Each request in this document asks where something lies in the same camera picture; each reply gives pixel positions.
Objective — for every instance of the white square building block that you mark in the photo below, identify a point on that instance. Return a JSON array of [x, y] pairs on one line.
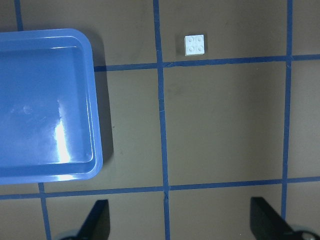
[[194, 45]]

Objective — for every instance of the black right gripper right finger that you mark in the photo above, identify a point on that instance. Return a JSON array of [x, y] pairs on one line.
[[266, 223]]

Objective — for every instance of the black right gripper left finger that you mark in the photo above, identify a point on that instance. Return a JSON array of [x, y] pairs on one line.
[[97, 224]]

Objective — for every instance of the blue plastic tray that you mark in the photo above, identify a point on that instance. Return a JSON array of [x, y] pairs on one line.
[[49, 120]]

